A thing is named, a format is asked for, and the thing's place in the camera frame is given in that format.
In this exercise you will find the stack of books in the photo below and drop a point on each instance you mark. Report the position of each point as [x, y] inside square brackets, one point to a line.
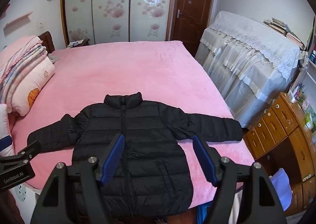
[284, 30]

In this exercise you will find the lace-covered furniture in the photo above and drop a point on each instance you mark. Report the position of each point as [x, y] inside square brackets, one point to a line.
[246, 66]

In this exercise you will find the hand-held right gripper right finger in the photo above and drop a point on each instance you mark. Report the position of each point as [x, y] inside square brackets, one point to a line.
[205, 162]

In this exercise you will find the grey plush toy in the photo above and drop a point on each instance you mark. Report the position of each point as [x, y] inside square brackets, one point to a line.
[53, 58]

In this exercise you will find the wooden nightstand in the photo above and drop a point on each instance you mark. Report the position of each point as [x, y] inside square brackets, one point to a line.
[85, 42]

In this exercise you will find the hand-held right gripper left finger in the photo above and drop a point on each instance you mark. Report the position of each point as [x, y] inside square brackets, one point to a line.
[113, 157]

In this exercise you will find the blue bag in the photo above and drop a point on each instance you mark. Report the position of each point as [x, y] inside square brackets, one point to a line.
[203, 214]

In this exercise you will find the black puffer jacket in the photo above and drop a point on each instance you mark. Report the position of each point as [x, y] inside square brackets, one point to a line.
[148, 140]

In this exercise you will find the wooden drawer cabinet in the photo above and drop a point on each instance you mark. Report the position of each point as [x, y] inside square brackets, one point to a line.
[284, 135]

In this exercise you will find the wall shelf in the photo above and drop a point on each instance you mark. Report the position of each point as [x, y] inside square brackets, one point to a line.
[18, 19]

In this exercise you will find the brown wooden door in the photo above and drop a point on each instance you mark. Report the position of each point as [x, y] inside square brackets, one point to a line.
[195, 4]

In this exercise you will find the pink cartoon pillow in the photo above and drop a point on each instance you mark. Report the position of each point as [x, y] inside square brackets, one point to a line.
[32, 83]

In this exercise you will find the green packet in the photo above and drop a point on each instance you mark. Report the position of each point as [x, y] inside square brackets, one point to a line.
[309, 120]

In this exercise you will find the papers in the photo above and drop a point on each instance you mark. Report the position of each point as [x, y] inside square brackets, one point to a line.
[74, 44]

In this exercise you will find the pink bed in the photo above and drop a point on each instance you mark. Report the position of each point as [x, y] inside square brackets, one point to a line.
[148, 71]

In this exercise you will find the floral sliding-door wardrobe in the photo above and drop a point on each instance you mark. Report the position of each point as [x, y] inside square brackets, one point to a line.
[111, 4]

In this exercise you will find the folded pink striped quilt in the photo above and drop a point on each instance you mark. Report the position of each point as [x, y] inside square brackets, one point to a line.
[22, 53]

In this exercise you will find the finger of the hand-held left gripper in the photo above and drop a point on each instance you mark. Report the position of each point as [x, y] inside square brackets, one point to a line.
[6, 143]
[30, 150]

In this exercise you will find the wooden headboard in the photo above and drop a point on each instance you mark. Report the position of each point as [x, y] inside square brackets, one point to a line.
[48, 40]

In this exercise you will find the white dotted cloth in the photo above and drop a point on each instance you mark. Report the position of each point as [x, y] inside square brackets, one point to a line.
[21, 193]

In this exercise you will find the purple cloth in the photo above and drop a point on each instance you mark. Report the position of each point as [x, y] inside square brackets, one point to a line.
[281, 187]

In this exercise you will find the cluster of small bottles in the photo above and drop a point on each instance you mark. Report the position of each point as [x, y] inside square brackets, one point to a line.
[297, 93]

